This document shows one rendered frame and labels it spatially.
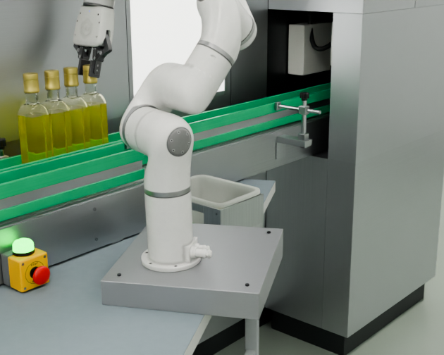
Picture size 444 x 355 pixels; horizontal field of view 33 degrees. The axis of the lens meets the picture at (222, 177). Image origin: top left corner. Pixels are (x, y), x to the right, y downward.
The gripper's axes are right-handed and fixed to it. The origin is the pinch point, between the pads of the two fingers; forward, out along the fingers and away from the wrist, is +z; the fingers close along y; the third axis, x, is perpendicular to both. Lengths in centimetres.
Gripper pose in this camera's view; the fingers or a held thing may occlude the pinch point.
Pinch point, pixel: (89, 68)
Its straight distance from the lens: 187.6
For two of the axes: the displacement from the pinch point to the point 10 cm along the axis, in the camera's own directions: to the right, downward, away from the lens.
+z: -1.6, 9.8, 0.9
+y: 7.5, 1.8, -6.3
